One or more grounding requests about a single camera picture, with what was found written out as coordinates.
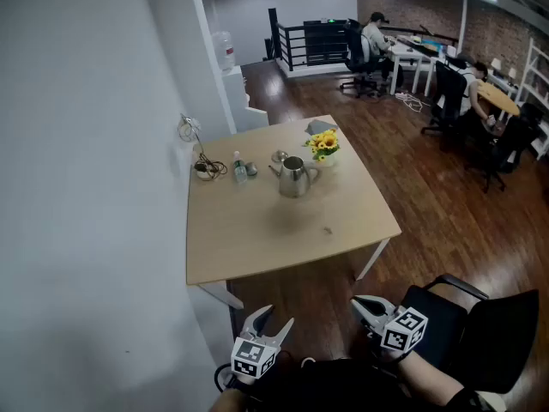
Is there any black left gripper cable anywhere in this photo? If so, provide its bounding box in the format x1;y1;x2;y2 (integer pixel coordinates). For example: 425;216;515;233
214;361;236;395

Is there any wire desk lamp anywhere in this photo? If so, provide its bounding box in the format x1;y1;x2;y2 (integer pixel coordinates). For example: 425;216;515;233
177;112;216;182

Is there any white water dispenser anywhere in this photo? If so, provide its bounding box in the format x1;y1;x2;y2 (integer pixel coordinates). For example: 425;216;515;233
221;64;271;135

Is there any black swivel office chair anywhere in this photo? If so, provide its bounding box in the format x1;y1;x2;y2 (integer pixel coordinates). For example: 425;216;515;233
340;18;383;100
420;58;469;146
470;100;542;194

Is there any large clear water jug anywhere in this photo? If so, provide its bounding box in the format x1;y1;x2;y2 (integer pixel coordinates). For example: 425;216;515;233
211;31;238;72

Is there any white support post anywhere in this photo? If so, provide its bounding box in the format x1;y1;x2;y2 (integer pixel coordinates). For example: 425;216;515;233
455;0;469;56

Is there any white table leg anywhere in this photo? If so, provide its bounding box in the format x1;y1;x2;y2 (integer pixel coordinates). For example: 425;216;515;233
354;238;392;282
197;282;245;311

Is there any black stair railing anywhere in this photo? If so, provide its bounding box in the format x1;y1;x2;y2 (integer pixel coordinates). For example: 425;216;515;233
267;8;352;73

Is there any black armchair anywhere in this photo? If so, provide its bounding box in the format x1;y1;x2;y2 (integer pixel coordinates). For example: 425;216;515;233
400;273;541;396

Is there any white power strip with cable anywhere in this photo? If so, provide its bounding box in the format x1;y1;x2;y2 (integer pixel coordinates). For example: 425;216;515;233
395;91;426;114

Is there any grey folded cloth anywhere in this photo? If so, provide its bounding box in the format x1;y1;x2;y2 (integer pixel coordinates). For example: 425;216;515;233
305;118;340;136

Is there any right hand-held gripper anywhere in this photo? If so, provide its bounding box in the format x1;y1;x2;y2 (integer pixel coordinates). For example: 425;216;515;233
350;294;430;354

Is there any white desk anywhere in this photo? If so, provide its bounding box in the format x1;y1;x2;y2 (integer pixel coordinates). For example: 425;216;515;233
387;34;448;96

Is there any brown lamp cable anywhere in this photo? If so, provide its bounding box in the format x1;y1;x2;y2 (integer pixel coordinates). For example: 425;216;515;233
193;152;229;180

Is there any person's left forearm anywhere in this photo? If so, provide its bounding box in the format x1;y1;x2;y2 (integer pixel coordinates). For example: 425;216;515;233
208;385;246;412

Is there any steel kettle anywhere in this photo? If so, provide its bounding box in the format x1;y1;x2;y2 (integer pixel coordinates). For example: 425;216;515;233
268;155;323;199

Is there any person's black clothing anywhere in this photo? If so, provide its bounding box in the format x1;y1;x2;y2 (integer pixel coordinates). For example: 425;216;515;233
222;355;488;412

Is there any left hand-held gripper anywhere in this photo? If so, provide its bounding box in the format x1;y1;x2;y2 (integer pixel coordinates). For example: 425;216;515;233
231;304;296;379

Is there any clear bottle with green label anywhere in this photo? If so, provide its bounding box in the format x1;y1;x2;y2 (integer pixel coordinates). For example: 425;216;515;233
232;150;249;185

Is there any person's right forearm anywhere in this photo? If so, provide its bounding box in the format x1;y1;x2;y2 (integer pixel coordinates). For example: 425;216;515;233
395;349;468;408

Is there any white shelf unit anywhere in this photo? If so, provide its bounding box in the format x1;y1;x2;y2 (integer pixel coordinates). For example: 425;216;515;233
511;36;549;161

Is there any potted yellow sunflower bouquet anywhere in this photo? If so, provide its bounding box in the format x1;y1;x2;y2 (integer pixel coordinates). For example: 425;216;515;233
302;128;341;168

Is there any black cabinet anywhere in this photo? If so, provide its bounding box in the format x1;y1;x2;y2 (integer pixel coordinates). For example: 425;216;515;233
303;18;350;66

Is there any round wooden table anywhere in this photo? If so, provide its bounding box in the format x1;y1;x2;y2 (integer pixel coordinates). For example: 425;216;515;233
474;79;522;118

